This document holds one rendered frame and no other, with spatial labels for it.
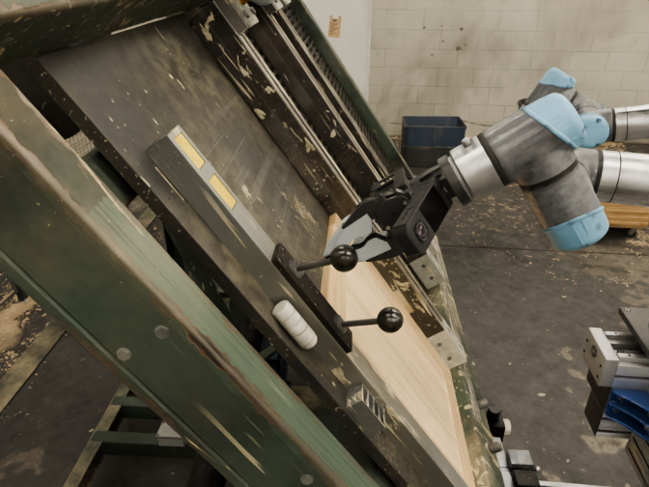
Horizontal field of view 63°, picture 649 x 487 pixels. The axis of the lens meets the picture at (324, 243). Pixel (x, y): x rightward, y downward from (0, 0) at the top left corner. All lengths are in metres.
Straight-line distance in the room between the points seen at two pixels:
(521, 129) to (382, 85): 5.74
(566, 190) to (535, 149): 0.07
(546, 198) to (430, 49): 5.69
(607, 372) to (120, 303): 1.29
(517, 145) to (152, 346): 0.47
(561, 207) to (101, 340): 0.55
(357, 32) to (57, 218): 4.50
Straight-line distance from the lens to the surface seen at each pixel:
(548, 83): 1.46
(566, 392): 2.97
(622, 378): 1.60
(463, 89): 6.48
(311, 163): 1.21
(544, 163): 0.70
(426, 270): 1.82
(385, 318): 0.75
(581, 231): 0.74
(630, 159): 0.87
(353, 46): 4.93
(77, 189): 0.51
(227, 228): 0.75
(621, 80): 6.91
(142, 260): 0.52
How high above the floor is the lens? 1.89
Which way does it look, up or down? 28 degrees down
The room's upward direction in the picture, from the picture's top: straight up
